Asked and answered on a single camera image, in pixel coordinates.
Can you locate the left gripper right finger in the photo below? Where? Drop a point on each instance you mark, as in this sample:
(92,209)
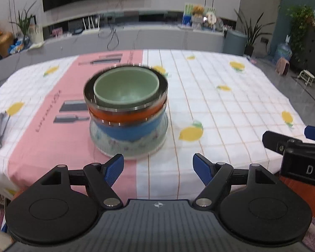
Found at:
(216,179)

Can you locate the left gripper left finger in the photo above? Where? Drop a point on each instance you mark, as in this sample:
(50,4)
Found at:
(100,179)

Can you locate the clear glass plate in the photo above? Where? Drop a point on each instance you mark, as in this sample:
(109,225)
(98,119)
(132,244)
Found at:
(149,144)

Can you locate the blue steel bowl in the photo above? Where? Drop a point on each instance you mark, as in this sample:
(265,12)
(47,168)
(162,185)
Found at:
(130,132)

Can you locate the orange steel bowl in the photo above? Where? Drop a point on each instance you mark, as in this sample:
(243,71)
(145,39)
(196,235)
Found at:
(130,113)

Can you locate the green ceramic bowl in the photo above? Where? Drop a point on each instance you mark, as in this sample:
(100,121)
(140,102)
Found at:
(125,86)

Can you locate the white step stool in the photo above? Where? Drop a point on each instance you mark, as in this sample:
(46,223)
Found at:
(307,77)

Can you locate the pink heater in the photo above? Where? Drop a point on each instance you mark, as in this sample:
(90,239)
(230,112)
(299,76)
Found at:
(282,66)

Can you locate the water bottle jug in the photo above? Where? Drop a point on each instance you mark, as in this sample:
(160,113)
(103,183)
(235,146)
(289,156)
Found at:
(283,51)

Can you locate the green leafy plant shelf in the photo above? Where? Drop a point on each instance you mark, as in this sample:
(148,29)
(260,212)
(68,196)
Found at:
(301,18)

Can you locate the potted plant by bin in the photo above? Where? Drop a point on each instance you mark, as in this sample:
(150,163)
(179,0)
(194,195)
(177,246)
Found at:
(251,30)

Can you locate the grey trash bin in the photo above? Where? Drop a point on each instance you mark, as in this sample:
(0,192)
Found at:
(234,43)

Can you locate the white wifi router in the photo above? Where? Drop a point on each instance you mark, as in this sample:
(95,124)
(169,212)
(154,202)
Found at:
(91,24)

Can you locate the teddy bear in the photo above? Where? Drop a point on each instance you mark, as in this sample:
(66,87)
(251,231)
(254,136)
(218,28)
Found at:
(197,13)

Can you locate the brown vase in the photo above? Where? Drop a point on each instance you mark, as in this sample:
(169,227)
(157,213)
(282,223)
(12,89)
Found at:
(6,40)

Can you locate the potted plant left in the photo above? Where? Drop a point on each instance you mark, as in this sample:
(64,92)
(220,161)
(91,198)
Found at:
(23,21)

